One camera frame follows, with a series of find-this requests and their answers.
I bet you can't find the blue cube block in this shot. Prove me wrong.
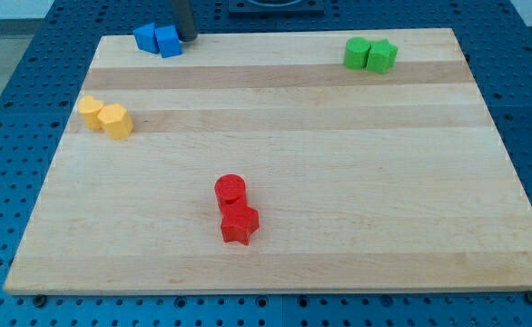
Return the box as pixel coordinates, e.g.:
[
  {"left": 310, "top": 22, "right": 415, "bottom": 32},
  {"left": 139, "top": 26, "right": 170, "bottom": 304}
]
[{"left": 154, "top": 25, "right": 182, "bottom": 58}]

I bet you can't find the red cylinder block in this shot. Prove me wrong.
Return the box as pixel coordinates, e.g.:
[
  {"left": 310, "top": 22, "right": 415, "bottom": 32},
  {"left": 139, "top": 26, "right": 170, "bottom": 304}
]
[{"left": 214, "top": 174, "right": 247, "bottom": 215}]

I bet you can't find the red star block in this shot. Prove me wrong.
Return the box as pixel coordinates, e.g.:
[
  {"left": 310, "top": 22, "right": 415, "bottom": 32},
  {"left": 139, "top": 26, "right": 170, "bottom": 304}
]
[{"left": 221, "top": 204, "right": 260, "bottom": 245}]

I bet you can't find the wooden board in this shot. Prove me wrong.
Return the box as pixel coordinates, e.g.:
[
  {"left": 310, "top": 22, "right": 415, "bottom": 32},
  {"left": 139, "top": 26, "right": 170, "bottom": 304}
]
[{"left": 5, "top": 28, "right": 532, "bottom": 295}]

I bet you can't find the green cylinder block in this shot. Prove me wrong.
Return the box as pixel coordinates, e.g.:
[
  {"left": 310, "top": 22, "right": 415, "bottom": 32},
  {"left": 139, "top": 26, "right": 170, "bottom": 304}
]
[{"left": 343, "top": 37, "right": 371, "bottom": 70}]

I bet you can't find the yellow hexagon block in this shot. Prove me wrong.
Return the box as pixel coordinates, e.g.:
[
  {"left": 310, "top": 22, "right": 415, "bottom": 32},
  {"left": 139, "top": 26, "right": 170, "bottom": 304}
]
[{"left": 97, "top": 104, "right": 134, "bottom": 139}]

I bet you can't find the green star block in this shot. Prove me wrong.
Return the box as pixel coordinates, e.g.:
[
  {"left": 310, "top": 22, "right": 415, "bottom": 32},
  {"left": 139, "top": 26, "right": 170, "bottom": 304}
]
[{"left": 366, "top": 39, "right": 399, "bottom": 74}]

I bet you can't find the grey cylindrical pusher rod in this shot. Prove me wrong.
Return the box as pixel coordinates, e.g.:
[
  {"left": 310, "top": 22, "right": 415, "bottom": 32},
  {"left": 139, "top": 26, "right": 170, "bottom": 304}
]
[{"left": 170, "top": 0, "right": 198, "bottom": 43}]

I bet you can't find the blue triangular block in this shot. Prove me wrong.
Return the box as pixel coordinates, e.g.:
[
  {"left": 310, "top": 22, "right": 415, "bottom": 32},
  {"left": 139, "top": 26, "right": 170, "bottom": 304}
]
[{"left": 133, "top": 23, "right": 160, "bottom": 55}]

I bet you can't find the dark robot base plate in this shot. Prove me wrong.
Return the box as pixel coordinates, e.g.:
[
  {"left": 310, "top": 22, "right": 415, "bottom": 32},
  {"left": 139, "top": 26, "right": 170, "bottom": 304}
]
[{"left": 226, "top": 0, "right": 325, "bottom": 15}]

